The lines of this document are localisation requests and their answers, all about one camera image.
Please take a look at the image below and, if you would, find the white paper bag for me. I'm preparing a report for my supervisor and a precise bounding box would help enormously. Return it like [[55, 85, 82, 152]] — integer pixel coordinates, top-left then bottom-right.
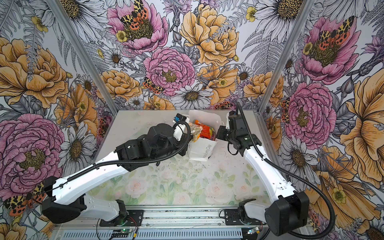
[[188, 110, 222, 162]]

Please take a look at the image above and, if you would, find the small clear cracker packet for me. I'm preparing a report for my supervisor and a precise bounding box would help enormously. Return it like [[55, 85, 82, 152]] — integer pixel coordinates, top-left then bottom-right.
[[189, 123, 203, 142]]

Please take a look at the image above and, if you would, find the small red snack packet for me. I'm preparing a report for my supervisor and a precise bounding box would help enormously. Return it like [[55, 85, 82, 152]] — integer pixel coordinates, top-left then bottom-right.
[[200, 125, 216, 141]]

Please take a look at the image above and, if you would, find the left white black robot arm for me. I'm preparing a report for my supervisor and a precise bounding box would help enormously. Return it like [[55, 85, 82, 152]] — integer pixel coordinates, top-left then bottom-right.
[[41, 114, 192, 226]]

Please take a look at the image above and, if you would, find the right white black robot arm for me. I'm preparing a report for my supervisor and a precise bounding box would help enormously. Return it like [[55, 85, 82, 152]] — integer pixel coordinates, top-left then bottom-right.
[[217, 111, 309, 236]]

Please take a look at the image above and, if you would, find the green circuit board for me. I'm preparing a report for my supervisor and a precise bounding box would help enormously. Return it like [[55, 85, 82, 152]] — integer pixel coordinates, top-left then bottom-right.
[[111, 229, 136, 239]]

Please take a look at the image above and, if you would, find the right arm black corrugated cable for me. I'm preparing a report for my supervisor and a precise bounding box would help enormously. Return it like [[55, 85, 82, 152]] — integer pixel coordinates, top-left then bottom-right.
[[236, 101, 336, 240]]

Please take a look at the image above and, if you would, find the aluminium frame rail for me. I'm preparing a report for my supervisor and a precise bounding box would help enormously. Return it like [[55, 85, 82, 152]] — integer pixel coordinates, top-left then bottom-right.
[[52, 205, 313, 229]]

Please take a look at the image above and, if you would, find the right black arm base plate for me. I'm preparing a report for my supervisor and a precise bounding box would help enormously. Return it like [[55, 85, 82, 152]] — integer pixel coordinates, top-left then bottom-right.
[[219, 209, 262, 226]]

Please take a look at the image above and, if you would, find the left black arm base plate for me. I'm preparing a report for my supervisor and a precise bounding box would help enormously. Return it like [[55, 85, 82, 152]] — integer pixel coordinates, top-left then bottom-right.
[[99, 210, 144, 227]]

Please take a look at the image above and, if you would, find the white slotted cable duct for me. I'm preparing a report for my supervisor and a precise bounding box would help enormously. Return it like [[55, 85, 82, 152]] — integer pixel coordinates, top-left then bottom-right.
[[57, 228, 243, 240]]

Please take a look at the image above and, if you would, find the right aluminium corner post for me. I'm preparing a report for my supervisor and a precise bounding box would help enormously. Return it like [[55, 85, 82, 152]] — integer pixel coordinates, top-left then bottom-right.
[[258, 1, 314, 114]]

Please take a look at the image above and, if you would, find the aluminium corner post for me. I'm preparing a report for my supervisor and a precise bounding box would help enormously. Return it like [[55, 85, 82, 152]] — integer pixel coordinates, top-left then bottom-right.
[[47, 1, 119, 116], [258, 1, 314, 114]]

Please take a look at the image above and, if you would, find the left aluminium corner post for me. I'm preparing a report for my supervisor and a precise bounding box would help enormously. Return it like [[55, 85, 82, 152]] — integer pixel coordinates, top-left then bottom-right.
[[47, 1, 119, 116]]

